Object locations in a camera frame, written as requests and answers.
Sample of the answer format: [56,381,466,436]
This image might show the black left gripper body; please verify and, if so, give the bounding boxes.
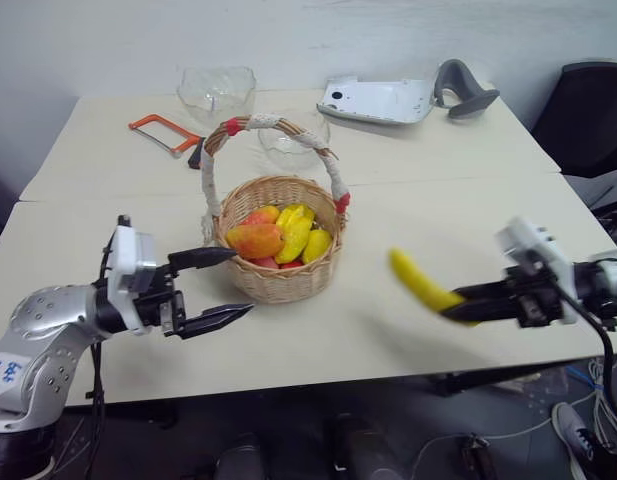
[136,263,187,339]

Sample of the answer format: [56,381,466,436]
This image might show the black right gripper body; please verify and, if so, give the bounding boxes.
[505,264,565,330]

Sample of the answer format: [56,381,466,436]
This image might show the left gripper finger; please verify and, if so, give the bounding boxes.
[179,302,256,342]
[167,246,238,274]

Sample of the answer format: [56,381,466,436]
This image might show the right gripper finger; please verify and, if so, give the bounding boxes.
[449,280,513,305]
[438,296,521,325]

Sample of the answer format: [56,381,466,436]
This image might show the yellow banana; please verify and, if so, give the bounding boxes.
[388,247,482,328]

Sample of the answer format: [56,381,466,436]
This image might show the large orange-red mango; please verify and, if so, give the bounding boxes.
[225,223,286,261]

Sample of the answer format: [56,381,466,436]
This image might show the small orange-red mango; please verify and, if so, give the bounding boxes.
[237,205,281,229]

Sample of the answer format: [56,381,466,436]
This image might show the yellow starfruit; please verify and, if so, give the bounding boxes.
[273,203,317,265]

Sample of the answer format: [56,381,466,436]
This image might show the yellow lemon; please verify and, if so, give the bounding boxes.
[300,228,334,265]

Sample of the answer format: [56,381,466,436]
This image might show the small clear glass bowl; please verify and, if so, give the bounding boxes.
[257,113,332,173]

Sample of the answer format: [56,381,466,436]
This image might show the grey white sneaker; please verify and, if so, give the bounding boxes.
[551,401,603,480]

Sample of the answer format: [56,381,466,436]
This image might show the dark rounded shape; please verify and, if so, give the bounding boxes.
[213,431,263,480]
[331,411,392,480]

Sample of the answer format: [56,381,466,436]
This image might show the brown object on floor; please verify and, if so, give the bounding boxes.
[459,433,493,480]

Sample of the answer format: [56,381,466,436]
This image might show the large clear glass bowl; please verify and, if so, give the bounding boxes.
[176,65,258,124]

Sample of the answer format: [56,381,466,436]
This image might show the black office chair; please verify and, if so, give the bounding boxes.
[529,60,617,211]

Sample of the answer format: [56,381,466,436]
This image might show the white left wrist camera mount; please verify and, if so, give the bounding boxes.
[106,224,158,335]

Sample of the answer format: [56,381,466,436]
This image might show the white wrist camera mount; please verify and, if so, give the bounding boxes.
[106,224,158,335]
[494,216,578,325]

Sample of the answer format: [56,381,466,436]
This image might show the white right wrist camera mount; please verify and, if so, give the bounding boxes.
[494,216,578,325]

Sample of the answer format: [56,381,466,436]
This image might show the black table frame bar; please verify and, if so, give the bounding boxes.
[426,364,557,398]

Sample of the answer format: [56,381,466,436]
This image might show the wicker basket with handle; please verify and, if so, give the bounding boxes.
[197,113,352,304]

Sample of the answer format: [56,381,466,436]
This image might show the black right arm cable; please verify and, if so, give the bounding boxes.
[552,279,617,434]

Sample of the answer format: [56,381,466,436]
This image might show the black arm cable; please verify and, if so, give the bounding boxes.
[552,279,617,434]
[84,239,112,480]

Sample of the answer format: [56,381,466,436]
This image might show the blue floor cable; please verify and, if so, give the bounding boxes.
[566,366,605,392]

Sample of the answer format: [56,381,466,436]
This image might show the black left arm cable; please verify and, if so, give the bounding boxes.
[84,239,112,480]

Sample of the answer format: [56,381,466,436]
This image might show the white floor cables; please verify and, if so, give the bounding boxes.
[417,355,617,464]

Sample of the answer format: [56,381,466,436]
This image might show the orange hacksaw with black handle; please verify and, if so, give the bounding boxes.
[127,113,208,172]

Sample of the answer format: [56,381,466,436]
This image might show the white device with grey handle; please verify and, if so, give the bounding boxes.
[315,58,501,128]

